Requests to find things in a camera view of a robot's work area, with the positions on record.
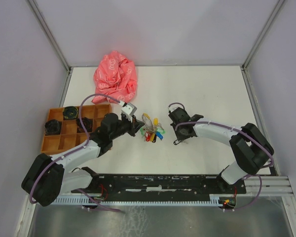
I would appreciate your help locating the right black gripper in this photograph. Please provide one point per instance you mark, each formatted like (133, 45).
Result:
(179, 137)

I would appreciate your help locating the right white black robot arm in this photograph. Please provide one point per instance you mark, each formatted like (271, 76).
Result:
(251, 150)

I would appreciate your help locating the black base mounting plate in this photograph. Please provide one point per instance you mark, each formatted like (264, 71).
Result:
(108, 184)

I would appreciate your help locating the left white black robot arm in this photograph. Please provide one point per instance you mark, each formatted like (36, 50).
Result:
(50, 176)

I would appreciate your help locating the black rosette tray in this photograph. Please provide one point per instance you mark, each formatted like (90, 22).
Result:
(88, 124)
(52, 127)
(70, 113)

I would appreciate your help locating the crumpled pink cloth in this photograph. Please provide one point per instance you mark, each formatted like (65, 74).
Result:
(115, 79)

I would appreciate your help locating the aluminium frame post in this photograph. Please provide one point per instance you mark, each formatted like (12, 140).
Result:
(263, 33)
(33, 5)

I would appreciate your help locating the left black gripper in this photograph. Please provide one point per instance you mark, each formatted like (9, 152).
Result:
(134, 126)

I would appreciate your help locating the left aluminium frame post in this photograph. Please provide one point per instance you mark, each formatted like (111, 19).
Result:
(33, 5)

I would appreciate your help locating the black rosette top tray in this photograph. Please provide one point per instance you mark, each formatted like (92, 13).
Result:
(70, 113)

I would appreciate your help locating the keyring bunch with colourful tags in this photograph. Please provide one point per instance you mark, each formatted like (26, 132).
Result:
(152, 129)

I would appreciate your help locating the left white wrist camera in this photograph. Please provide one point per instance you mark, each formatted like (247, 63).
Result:
(127, 109)

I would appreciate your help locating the right aluminium frame post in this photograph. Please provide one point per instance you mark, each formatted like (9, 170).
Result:
(263, 33)

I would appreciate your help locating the black rosette middle tray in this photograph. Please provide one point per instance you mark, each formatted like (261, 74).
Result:
(88, 124)

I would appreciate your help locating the key with black fob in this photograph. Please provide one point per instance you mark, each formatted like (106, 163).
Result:
(176, 142)

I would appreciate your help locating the black rosette left tray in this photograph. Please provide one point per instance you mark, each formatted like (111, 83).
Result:
(52, 127)

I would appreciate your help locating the white slotted cable duct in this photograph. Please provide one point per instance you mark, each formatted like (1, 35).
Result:
(162, 198)

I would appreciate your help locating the wooden compartment tray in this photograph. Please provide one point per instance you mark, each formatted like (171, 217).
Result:
(69, 137)

